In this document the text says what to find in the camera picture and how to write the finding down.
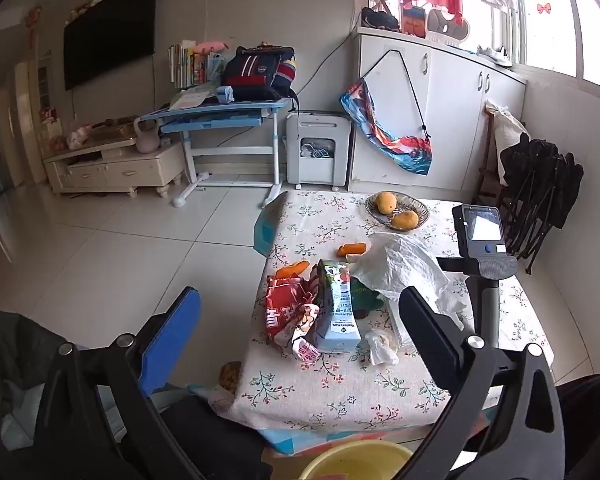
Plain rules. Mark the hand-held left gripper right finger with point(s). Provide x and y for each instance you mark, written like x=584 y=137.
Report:
x=427 y=337

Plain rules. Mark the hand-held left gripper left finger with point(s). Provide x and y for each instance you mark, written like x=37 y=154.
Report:
x=172 y=332

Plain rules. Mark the white tissue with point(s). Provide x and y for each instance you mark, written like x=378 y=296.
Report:
x=382 y=347

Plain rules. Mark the green wrapper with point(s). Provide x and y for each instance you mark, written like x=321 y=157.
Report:
x=367 y=297

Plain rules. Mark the white plastic bag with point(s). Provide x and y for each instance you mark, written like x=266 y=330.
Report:
x=405 y=265

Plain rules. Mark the light blue milk carton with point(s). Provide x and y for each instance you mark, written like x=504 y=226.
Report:
x=337 y=310

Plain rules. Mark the red snack bag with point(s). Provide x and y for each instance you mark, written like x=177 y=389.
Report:
x=285 y=310

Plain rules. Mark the orange fruit peel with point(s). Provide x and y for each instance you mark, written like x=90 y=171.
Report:
x=352 y=248
x=290 y=270

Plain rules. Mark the yellow plastic bucket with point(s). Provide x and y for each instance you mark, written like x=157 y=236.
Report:
x=350 y=465

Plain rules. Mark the woven fruit basket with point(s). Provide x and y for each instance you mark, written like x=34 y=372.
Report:
x=420 y=210

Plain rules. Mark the wooden chair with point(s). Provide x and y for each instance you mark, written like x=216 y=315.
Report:
x=487 y=175

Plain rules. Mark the yellow mango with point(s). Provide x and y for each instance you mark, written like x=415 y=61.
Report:
x=405 y=219
x=386 y=202

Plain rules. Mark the black folding chairs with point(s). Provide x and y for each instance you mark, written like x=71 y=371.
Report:
x=540 y=185

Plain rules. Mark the person's left leg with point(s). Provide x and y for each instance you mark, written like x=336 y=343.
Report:
x=215 y=435

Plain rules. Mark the person's leg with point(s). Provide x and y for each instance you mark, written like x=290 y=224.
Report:
x=215 y=435
x=590 y=425

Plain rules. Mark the white cloth bag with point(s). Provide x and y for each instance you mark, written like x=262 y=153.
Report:
x=507 y=130

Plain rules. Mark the floral tablecloth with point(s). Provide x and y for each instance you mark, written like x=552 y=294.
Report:
x=320 y=225

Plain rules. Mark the white cabinet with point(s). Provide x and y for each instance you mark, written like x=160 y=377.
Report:
x=455 y=110

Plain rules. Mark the cream television cabinet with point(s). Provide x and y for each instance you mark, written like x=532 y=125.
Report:
x=120 y=172

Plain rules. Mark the person's right leg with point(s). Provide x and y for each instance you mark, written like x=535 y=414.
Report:
x=590 y=425

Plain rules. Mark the pink kettlebell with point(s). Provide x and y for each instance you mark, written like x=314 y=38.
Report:
x=147 y=140

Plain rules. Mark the white sneakers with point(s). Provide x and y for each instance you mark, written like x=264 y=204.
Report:
x=495 y=55

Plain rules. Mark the white air purifier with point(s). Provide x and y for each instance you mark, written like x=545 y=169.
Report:
x=317 y=130

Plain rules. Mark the blue study desk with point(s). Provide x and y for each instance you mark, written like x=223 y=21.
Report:
x=220 y=115

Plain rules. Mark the white papers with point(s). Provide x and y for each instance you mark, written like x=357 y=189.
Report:
x=192 y=99

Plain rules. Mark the orange picture box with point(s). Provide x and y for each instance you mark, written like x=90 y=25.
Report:
x=414 y=22

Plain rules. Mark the red bow window sticker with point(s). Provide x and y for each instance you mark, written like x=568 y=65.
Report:
x=544 y=8

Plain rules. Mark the black shoes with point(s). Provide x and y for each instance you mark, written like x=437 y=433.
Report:
x=380 y=20

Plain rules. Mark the row of books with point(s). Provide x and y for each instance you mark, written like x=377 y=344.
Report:
x=185 y=65

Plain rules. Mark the dark striped backpack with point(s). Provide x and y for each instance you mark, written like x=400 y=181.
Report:
x=257 y=72

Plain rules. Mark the pink plush toy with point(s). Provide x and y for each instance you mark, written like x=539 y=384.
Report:
x=210 y=47

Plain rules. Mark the brown plush toy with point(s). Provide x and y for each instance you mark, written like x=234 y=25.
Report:
x=79 y=11

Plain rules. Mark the black wall television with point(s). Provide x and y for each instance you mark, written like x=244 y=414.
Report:
x=110 y=30

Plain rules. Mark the red knot wall ornament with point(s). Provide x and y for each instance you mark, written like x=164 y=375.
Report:
x=32 y=17

